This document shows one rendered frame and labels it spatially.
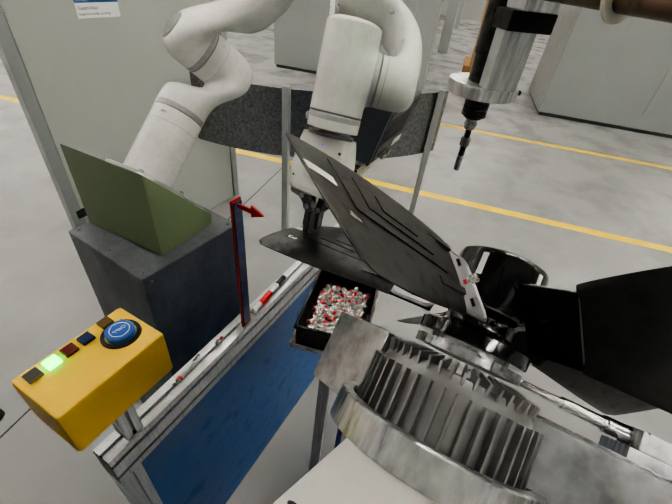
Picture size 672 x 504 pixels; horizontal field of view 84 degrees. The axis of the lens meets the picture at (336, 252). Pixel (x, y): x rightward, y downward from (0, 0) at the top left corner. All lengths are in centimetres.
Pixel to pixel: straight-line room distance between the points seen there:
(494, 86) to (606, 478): 43
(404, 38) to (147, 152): 63
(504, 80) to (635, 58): 633
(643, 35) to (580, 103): 95
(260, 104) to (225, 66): 127
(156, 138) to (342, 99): 54
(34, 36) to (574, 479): 212
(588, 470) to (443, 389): 19
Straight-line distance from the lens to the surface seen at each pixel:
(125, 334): 63
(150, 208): 93
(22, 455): 194
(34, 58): 209
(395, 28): 68
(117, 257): 103
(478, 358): 48
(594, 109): 677
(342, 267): 57
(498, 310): 50
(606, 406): 79
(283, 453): 167
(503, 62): 40
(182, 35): 105
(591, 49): 656
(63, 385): 62
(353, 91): 60
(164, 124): 101
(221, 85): 108
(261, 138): 241
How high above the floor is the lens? 154
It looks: 38 degrees down
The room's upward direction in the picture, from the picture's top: 7 degrees clockwise
